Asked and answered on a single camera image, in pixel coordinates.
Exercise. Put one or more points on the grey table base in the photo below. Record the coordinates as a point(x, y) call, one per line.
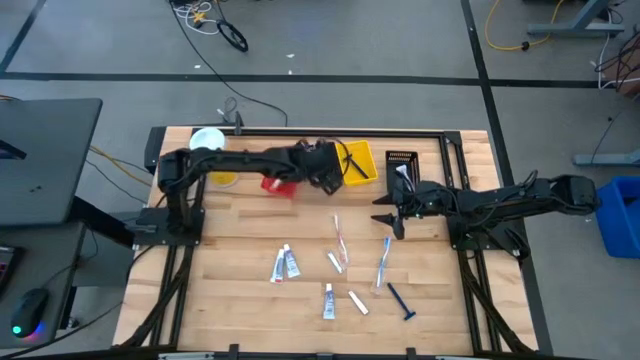
point(575, 29)

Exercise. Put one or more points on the blue toothbrush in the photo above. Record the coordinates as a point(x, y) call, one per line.
point(275, 184)
point(383, 262)

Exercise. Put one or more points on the red plastic basket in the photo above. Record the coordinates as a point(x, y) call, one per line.
point(285, 190)

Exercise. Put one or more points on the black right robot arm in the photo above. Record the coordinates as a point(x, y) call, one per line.
point(525, 200)

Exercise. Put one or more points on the dark blue disposable razor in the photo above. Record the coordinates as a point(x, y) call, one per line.
point(361, 170)

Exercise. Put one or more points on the yellow wipes canister white lid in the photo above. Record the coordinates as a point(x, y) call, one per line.
point(207, 139)

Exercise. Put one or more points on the black metal table frame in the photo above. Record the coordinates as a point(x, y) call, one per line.
point(400, 133)

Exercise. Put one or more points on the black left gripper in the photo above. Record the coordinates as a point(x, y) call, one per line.
point(320, 165)

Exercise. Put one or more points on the black desk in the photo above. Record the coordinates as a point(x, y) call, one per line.
point(50, 165)

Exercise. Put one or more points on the toothpaste tube with red end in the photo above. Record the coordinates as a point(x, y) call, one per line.
point(278, 266)

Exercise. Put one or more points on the blue plastic bin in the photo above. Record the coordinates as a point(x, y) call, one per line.
point(617, 220)

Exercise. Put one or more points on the black computer mouse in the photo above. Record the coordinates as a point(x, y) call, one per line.
point(30, 310)

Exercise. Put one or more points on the black camera clamp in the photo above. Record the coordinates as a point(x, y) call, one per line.
point(237, 122)

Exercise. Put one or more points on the black keyboard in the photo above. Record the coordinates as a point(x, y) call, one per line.
point(6, 267)

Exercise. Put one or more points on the yellow plastic basket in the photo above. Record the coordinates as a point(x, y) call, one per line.
point(365, 155)

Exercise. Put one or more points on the grey table foot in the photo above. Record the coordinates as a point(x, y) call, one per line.
point(607, 159)

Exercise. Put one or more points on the black plastic basket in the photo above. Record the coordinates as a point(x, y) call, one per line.
point(412, 160)

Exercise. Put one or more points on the small white blue toothpaste tube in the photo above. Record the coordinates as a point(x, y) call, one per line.
point(291, 262)
point(329, 302)
point(402, 171)

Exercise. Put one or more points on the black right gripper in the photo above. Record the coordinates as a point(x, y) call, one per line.
point(425, 200)

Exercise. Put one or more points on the red toothbrush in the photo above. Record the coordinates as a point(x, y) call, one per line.
point(341, 242)

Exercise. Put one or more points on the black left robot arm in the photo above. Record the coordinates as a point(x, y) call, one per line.
point(240, 162)

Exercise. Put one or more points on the dark grey desk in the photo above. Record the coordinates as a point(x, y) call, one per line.
point(45, 260)

